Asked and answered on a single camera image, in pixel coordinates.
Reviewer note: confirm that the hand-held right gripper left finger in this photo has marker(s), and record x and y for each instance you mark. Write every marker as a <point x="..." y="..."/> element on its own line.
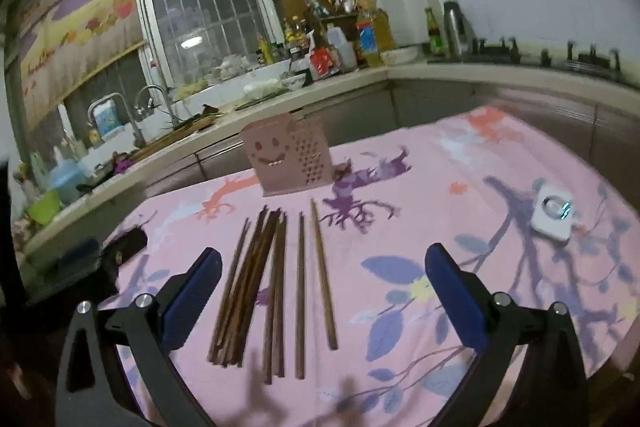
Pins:
<point x="192" y="297"/>

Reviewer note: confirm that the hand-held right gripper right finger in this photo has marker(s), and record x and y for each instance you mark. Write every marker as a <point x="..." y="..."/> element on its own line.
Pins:
<point x="455" y="302"/>

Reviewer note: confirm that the bunch of wooden chopsticks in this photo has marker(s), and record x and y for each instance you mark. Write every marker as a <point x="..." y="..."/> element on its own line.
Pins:
<point x="250" y="287"/>

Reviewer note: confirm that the reddish brown wooden chopstick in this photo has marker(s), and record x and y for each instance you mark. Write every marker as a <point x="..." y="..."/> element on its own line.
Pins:
<point x="300" y="297"/>

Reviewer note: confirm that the light wooden chopstick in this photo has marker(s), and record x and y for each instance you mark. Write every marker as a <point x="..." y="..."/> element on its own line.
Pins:
<point x="324" y="277"/>

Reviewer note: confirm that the pink smiley chopstick holder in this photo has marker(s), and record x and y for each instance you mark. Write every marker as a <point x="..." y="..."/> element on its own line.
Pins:
<point x="270" y="167"/>

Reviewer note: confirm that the black device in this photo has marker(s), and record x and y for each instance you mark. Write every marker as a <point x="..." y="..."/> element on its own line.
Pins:
<point x="125" y="247"/>

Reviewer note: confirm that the pink floral tablecloth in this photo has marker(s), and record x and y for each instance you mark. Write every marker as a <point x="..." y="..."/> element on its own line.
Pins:
<point x="400" y="217"/>

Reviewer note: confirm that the white square device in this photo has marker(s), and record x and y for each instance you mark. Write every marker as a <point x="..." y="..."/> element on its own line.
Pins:
<point x="550" y="227"/>

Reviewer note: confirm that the purple object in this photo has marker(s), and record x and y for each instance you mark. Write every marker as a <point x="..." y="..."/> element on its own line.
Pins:
<point x="123" y="166"/>

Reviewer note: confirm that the wooden cutting board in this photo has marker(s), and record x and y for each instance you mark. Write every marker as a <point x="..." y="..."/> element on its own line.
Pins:
<point x="170" y="134"/>

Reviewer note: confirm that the blue plastic container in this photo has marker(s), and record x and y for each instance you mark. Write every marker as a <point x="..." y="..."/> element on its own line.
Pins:
<point x="67" y="182"/>

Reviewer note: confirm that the tall steel faucet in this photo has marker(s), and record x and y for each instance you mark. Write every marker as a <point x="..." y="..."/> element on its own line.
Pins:
<point x="131" y="122"/>

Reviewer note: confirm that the curved steel faucet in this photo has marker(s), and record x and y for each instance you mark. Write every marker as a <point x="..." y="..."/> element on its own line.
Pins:
<point x="167" y="104"/>

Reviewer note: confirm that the blue white packet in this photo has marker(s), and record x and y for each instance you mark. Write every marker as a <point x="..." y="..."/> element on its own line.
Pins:
<point x="108" y="119"/>

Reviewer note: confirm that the white basin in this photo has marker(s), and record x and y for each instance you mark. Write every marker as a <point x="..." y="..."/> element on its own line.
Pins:
<point x="260" y="72"/>

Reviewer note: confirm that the patterned small bowl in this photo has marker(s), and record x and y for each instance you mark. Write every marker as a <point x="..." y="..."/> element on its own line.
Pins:
<point x="293" y="81"/>

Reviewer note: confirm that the kitchen counter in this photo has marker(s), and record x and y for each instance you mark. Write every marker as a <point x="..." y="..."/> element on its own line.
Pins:
<point x="345" y="82"/>

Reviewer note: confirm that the white bowl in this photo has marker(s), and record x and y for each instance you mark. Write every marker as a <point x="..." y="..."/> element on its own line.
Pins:
<point x="398" y="56"/>

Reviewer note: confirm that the green glass bottle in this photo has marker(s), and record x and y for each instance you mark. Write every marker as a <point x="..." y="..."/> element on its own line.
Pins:
<point x="435" y="37"/>

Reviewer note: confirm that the red packet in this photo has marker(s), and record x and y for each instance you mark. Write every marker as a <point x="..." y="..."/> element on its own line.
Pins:
<point x="324" y="63"/>

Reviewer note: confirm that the gas stove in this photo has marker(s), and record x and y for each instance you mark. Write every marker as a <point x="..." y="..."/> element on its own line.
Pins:
<point x="585" y="64"/>

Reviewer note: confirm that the steel kettle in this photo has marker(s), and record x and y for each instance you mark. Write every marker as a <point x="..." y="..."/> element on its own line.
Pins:
<point x="456" y="29"/>

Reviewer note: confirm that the white plastic jug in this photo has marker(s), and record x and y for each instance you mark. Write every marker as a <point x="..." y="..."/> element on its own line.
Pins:
<point x="342" y="52"/>

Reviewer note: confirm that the yellow oil bottle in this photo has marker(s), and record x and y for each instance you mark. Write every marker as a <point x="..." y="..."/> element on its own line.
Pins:
<point x="376" y="37"/>

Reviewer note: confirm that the wall mural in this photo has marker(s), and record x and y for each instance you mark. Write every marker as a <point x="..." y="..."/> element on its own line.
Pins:
<point x="80" y="22"/>

